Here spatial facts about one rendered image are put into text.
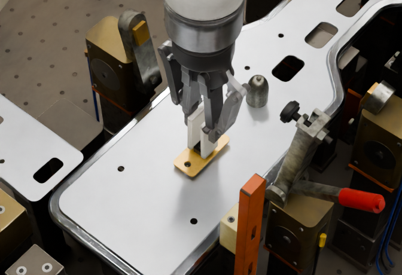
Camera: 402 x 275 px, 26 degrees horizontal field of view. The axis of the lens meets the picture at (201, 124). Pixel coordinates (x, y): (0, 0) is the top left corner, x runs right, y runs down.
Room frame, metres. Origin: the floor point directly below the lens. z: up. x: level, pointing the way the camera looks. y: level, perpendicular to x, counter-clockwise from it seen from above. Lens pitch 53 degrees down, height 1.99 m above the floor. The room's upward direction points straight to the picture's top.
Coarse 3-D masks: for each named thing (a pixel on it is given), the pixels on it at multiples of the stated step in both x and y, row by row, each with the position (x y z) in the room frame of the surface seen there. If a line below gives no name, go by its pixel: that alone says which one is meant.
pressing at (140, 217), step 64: (320, 0) 0.98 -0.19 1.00; (384, 0) 0.98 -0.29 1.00; (256, 64) 0.85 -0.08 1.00; (320, 64) 0.85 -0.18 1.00; (128, 128) 0.73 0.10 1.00; (256, 128) 0.73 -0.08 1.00; (64, 192) 0.62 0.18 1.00; (128, 192) 0.62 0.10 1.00; (192, 192) 0.62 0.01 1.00; (128, 256) 0.53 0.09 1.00; (192, 256) 0.52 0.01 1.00
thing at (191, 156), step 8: (224, 136) 0.71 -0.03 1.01; (224, 144) 0.69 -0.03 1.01; (184, 152) 0.68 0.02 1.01; (192, 152) 0.68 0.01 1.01; (200, 152) 0.67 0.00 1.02; (216, 152) 0.68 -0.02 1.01; (176, 160) 0.67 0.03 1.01; (184, 160) 0.67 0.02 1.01; (192, 160) 0.67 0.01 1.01; (200, 160) 0.67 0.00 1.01; (208, 160) 0.67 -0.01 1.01; (184, 168) 0.65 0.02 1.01; (192, 168) 0.65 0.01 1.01; (200, 168) 0.65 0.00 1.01; (192, 176) 0.64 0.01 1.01
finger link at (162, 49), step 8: (168, 40) 0.73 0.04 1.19; (160, 48) 0.71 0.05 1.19; (160, 56) 0.71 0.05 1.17; (168, 64) 0.71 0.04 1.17; (176, 64) 0.71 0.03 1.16; (168, 72) 0.71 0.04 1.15; (176, 72) 0.71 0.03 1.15; (168, 80) 0.71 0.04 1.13; (176, 80) 0.71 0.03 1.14; (176, 88) 0.70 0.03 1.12; (176, 96) 0.70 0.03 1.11; (176, 104) 0.70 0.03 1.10
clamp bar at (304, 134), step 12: (288, 108) 0.60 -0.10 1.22; (288, 120) 0.59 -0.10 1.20; (300, 120) 0.59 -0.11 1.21; (312, 120) 0.59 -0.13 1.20; (324, 120) 0.58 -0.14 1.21; (300, 132) 0.57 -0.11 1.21; (312, 132) 0.57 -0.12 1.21; (324, 132) 0.57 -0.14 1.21; (300, 144) 0.57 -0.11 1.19; (312, 144) 0.57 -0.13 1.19; (288, 156) 0.58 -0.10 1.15; (300, 156) 0.57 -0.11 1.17; (312, 156) 0.59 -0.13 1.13; (288, 168) 0.58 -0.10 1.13; (300, 168) 0.57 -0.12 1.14; (276, 180) 0.59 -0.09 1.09; (288, 180) 0.57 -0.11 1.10; (288, 192) 0.57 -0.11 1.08
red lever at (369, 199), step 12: (300, 180) 0.59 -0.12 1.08; (300, 192) 0.57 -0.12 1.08; (312, 192) 0.56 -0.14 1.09; (324, 192) 0.56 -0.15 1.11; (336, 192) 0.55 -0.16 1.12; (348, 192) 0.54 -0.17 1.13; (360, 192) 0.54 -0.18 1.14; (348, 204) 0.53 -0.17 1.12; (360, 204) 0.52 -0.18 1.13; (372, 204) 0.51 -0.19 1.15; (384, 204) 0.52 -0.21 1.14
